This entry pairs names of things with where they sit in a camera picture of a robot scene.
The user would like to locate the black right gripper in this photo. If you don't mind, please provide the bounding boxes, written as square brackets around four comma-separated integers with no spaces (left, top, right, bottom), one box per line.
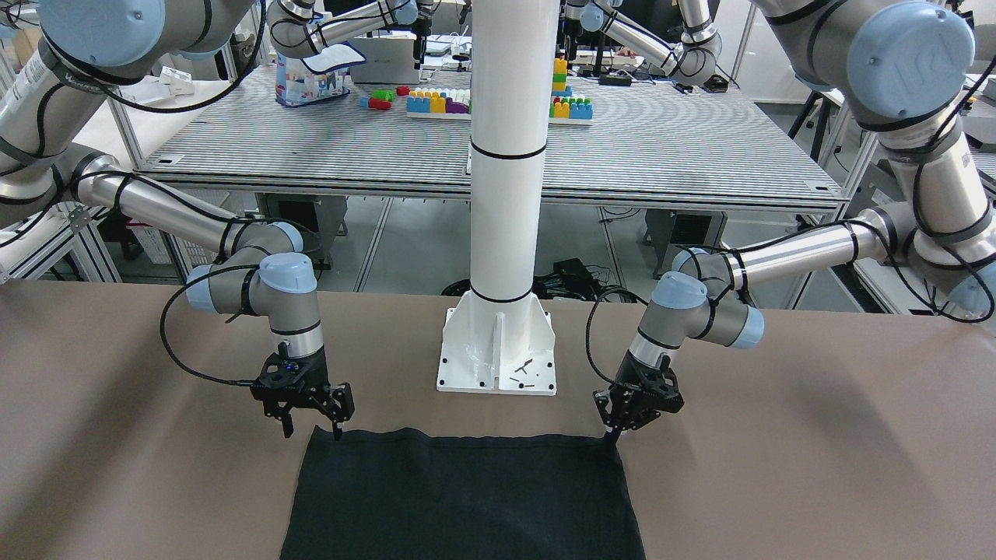
[250,348,355,442]

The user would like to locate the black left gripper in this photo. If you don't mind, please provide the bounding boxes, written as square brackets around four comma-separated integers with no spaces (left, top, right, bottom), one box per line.
[594,352,686,447]

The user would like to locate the black t-shirt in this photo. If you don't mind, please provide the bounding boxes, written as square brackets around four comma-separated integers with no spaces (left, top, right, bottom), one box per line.
[279,428,645,559]

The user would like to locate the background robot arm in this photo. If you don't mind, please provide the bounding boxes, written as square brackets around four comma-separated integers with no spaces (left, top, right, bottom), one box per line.
[265,1,420,59]

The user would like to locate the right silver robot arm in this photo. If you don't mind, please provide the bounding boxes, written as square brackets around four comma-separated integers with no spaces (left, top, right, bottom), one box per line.
[2,1,355,437]

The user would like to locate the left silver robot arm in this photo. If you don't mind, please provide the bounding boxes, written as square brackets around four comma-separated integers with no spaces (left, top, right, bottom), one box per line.
[593,1,994,446]

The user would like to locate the white mounting column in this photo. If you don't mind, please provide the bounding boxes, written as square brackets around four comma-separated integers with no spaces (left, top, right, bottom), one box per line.
[435,1,561,396]

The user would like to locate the colourful toy block set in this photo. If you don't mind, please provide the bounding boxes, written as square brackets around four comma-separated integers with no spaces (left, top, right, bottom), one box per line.
[358,58,594,125]

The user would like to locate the blue white pouch bag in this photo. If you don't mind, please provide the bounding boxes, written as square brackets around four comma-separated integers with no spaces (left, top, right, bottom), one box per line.
[275,43,366,107]

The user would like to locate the striped aluminium frame table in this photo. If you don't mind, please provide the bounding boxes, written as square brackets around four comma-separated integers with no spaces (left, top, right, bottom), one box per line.
[145,67,849,220]

